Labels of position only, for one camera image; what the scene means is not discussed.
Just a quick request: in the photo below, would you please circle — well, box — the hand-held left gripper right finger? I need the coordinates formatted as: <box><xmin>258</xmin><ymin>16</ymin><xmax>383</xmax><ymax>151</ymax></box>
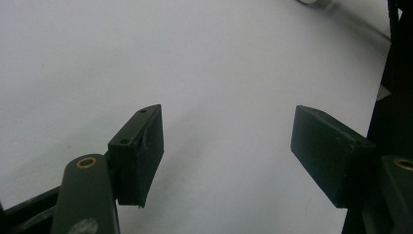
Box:
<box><xmin>290</xmin><ymin>104</ymin><xmax>383</xmax><ymax>209</ymax></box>

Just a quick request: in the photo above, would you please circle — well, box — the dark curtain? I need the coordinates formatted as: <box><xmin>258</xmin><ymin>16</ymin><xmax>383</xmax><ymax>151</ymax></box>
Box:
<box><xmin>366</xmin><ymin>0</ymin><xmax>413</xmax><ymax>157</ymax></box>

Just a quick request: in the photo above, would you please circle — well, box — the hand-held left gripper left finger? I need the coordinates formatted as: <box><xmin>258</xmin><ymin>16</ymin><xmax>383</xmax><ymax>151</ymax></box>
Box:
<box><xmin>107</xmin><ymin>103</ymin><xmax>165</xmax><ymax>209</ymax></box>

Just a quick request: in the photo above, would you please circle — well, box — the white plastic tray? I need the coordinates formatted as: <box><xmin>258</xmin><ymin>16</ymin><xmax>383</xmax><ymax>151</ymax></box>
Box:
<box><xmin>295</xmin><ymin>0</ymin><xmax>329</xmax><ymax>6</ymax></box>

